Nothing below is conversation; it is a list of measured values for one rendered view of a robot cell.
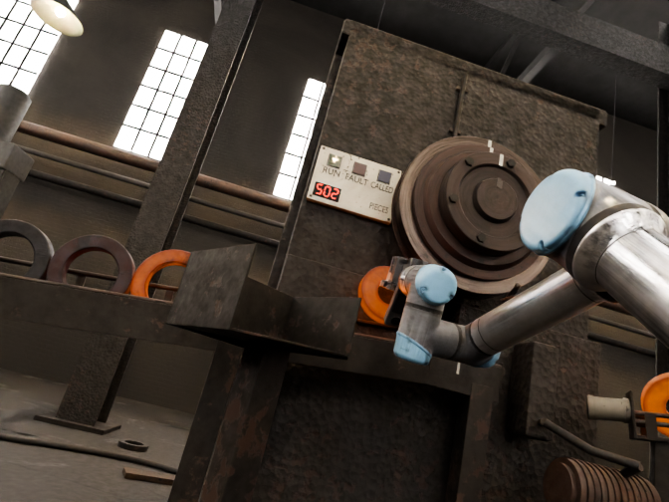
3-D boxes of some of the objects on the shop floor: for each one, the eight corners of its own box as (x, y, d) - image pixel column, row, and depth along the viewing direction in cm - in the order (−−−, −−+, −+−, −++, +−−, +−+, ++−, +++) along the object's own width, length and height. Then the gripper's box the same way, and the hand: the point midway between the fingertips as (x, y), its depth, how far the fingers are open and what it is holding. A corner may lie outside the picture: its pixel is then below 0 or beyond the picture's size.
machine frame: (186, 528, 164) (308, 121, 220) (464, 587, 177) (513, 187, 233) (149, 630, 96) (340, 0, 152) (607, 713, 109) (627, 105, 165)
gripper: (439, 265, 102) (411, 265, 123) (401, 254, 101) (379, 256, 122) (430, 303, 102) (403, 296, 123) (391, 292, 101) (370, 287, 122)
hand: (389, 287), depth 121 cm, fingers closed
